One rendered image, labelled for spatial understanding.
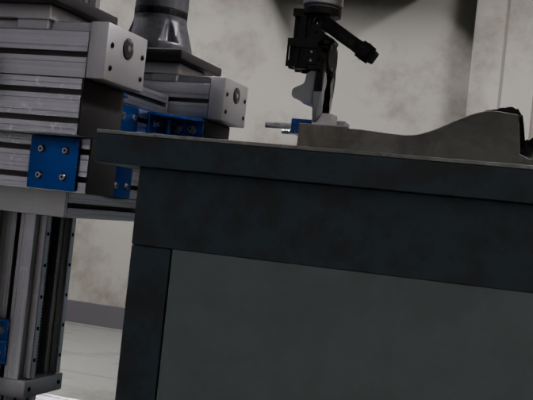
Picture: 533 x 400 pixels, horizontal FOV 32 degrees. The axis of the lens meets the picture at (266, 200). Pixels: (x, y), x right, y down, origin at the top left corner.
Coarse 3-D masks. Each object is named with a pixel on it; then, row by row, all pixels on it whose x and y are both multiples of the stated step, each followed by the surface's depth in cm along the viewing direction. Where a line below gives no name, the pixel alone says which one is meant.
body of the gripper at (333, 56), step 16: (304, 16) 173; (320, 16) 172; (336, 16) 172; (304, 32) 173; (320, 32) 172; (288, 48) 172; (304, 48) 171; (320, 48) 170; (336, 48) 175; (288, 64) 172; (304, 64) 171; (336, 64) 176
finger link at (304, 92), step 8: (312, 72) 171; (312, 80) 170; (296, 88) 171; (304, 88) 170; (312, 88) 170; (296, 96) 170; (304, 96) 170; (312, 96) 170; (320, 96) 169; (312, 104) 169; (320, 104) 169; (312, 112) 169; (320, 112) 170
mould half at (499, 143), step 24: (456, 120) 158; (480, 120) 157; (504, 120) 155; (312, 144) 165; (336, 144) 163; (360, 144) 162; (384, 144) 161; (408, 144) 160; (432, 144) 159; (456, 144) 158; (480, 144) 156; (504, 144) 155
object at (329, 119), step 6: (324, 114) 170; (330, 114) 170; (294, 120) 172; (300, 120) 172; (306, 120) 172; (312, 120) 171; (318, 120) 171; (324, 120) 170; (330, 120) 170; (336, 120) 174; (270, 126) 175; (276, 126) 175; (282, 126) 174; (288, 126) 174; (294, 126) 172; (294, 132) 172
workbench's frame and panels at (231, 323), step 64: (192, 192) 106; (256, 192) 104; (320, 192) 102; (384, 192) 100; (448, 192) 96; (512, 192) 94; (192, 256) 106; (256, 256) 103; (320, 256) 101; (384, 256) 99; (448, 256) 98; (512, 256) 96; (128, 320) 108; (192, 320) 106; (256, 320) 103; (320, 320) 101; (384, 320) 99; (448, 320) 97; (512, 320) 96; (128, 384) 107; (192, 384) 105; (256, 384) 103; (320, 384) 101; (384, 384) 99; (448, 384) 97; (512, 384) 95
